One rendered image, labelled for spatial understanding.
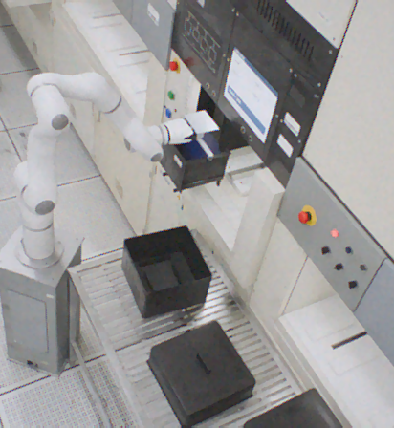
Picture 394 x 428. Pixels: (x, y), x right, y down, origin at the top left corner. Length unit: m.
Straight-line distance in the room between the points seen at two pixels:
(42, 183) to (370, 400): 1.39
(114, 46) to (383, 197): 2.20
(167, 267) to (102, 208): 1.31
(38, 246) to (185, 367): 0.77
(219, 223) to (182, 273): 0.28
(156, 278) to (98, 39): 1.61
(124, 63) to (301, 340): 1.83
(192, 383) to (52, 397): 1.08
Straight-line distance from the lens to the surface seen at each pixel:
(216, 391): 2.28
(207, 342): 2.36
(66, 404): 3.17
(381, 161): 1.78
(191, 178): 2.58
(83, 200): 3.93
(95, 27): 3.82
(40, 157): 2.26
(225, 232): 2.69
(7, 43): 5.22
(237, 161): 2.96
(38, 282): 2.63
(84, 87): 2.15
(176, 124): 2.51
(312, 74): 1.93
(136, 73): 3.49
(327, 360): 2.44
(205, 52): 2.44
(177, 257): 2.69
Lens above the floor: 2.86
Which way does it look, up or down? 47 degrees down
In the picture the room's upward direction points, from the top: 12 degrees clockwise
